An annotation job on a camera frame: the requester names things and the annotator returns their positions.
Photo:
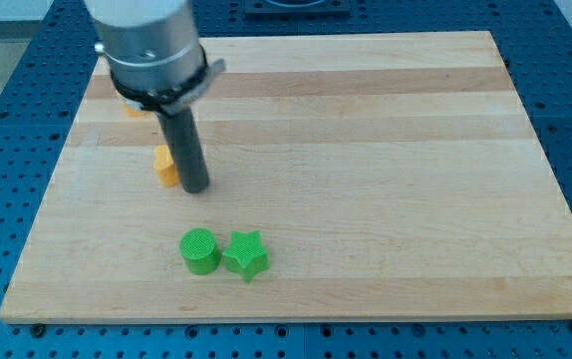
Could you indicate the black mounting collar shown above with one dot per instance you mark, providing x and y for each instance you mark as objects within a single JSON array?
[{"x": 166, "y": 87}]

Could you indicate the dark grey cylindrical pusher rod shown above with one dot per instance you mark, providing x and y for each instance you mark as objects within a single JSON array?
[{"x": 181, "y": 135}]

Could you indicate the yellow heart block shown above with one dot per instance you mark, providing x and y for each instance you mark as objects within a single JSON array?
[{"x": 164, "y": 166}]

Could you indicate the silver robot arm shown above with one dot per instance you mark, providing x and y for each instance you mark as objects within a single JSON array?
[{"x": 139, "y": 31}]

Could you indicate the yellow block behind arm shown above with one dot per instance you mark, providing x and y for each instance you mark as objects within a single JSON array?
[{"x": 132, "y": 108}]

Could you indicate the green cylinder block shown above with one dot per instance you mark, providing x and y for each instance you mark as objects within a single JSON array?
[{"x": 199, "y": 250}]

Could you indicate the green star block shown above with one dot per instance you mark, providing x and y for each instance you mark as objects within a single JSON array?
[{"x": 246, "y": 254}]

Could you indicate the wooden board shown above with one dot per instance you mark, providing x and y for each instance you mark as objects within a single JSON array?
[{"x": 394, "y": 177}]

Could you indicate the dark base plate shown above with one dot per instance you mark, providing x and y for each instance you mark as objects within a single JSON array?
[{"x": 261, "y": 8}]

